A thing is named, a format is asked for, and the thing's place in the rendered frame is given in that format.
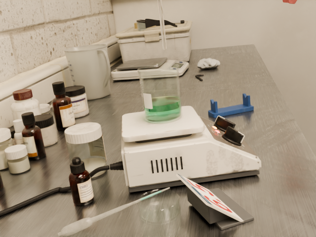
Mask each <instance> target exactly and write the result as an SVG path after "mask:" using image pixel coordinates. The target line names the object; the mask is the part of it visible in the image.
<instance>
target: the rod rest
mask: <svg viewBox="0 0 316 237"><path fill-rule="evenodd" d="M210 102H211V110H209V111H208V115H209V116H211V117H212V118H217V117H218V116H221V117H223V116H228V115H233V114H238V113H243V112H248V111H253V110H254V106H252V105H251V103H250V95H246V94H245V93H244V94H243V104H239V105H234V106H229V107H224V108H219V109H218V106H217V101H215V102H214V100H213V99H211V100H210Z"/></svg>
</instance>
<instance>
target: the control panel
mask: <svg viewBox="0 0 316 237"><path fill-rule="evenodd" d="M200 118H201V119H202V121H203V123H204V124H205V126H206V127H207V129H208V130H209V132H210V133H211V135H212V136H213V138H214V139H215V140H217V141H220V142H222V143H225V144H227V145H230V146H232V147H235V148H237V149H240V150H242V151H245V152H247V153H250V154H253V155H255V156H257V155H256V153H255V152H254V151H253V150H252V149H251V148H250V146H249V145H248V144H247V143H246V142H245V141H244V140H243V141H242V145H241V146H237V145H234V144H232V143H229V142H228V141H226V140H225V139H223V138H222V135H223V134H224V133H225V132H223V131H221V130H219V129H215V128H213V127H212V126H214V124H215V122H212V121H210V120H207V119H205V118H203V117H200ZM216 130H218V131H219V132H220V133H218V132H216Z"/></svg>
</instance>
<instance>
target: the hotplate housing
mask: <svg viewBox="0 0 316 237"><path fill-rule="evenodd" d="M199 117H200V116H199ZM200 119H201V118H200ZM201 120H202V119H201ZM202 122H203V121H202ZM203 124H204V123H203ZM204 125H205V124H204ZM121 155H122V161H119V162H116V163H113V164H110V170H124V174H125V180H126V186H129V192H136V191H143V190H152V189H159V188H166V187H173V186H180V185H185V184H184V183H183V182H182V181H181V180H180V179H179V178H178V177H177V176H176V175H177V174H179V175H181V176H183V177H185V178H187V179H189V180H191V181H193V182H195V183H200V182H209V181H216V180H223V179H230V178H237V177H244V176H250V175H257V174H260V171H259V167H261V161H260V159H259V158H258V156H255V155H253V154H250V153H247V152H245V151H242V150H240V149H237V148H235V147H232V146H230V145H227V144H225V143H222V142H220V141H217V140H215V139H214V138H213V136H212V135H211V133H210V132H209V130H208V129H207V127H206V126H205V130H204V131H203V132H201V133H195V134H185V135H178V136H171V137H164V138H157V139H149V140H143V141H135V142H124V141H122V139H121Z"/></svg>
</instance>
